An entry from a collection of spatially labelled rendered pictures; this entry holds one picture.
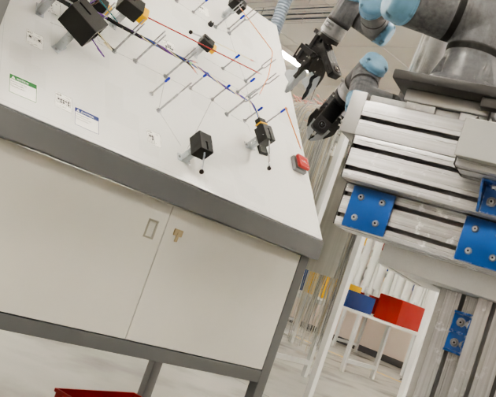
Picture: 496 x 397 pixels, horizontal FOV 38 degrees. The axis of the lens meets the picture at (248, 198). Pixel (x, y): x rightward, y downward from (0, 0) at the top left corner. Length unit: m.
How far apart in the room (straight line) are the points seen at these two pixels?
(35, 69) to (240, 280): 0.89
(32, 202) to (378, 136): 0.87
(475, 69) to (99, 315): 1.15
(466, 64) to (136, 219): 0.98
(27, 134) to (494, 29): 1.05
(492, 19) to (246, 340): 1.29
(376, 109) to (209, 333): 1.02
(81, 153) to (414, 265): 0.85
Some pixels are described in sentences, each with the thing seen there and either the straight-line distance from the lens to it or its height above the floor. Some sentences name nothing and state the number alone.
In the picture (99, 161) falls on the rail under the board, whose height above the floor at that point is 0.83.
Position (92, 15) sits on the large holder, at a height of 1.17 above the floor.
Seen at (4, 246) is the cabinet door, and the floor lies 0.56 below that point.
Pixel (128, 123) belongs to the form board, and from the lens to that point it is 1.97.
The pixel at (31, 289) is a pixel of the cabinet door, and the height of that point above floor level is 0.47.
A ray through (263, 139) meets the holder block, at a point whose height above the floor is 1.10.
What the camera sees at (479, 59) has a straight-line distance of 1.47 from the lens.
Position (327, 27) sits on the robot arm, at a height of 1.46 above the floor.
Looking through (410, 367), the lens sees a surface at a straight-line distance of 4.82.
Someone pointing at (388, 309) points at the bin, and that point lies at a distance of 5.24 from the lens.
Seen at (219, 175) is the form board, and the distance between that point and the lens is 2.13.
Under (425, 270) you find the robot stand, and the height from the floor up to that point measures 0.82.
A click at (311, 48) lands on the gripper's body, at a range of 2.25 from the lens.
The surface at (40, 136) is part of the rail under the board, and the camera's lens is 1.78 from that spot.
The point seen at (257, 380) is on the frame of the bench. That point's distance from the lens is 2.40.
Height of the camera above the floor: 0.71
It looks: 5 degrees up
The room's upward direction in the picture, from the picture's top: 19 degrees clockwise
